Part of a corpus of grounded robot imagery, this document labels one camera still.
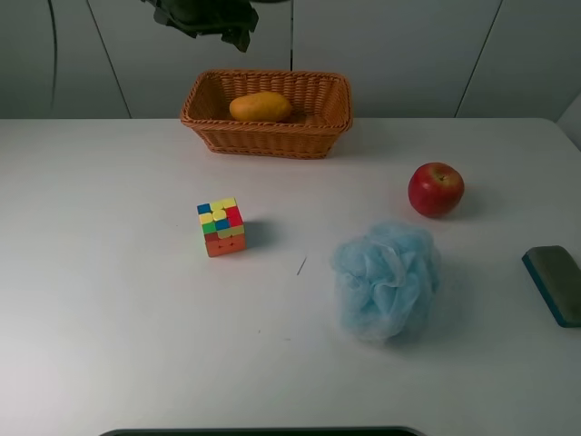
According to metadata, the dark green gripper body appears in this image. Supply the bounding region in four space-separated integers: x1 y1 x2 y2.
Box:
148 0 259 53

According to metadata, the yellow orange mango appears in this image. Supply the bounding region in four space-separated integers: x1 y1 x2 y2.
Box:
229 92 292 123

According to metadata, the orange wicker basket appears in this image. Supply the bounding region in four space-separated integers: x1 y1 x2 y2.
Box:
181 69 353 159

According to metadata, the multicoloured puzzle cube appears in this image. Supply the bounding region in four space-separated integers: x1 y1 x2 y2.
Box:
197 197 246 258

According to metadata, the red apple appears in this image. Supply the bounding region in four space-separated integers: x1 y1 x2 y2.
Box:
408 162 465 218

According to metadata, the light blue bath loofah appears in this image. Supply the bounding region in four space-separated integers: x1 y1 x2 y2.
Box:
331 223 440 344

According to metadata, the green blue board eraser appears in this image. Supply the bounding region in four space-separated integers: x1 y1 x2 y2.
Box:
522 245 580 328

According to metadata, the thin black cable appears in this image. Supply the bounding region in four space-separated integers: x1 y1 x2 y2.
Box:
46 0 59 113

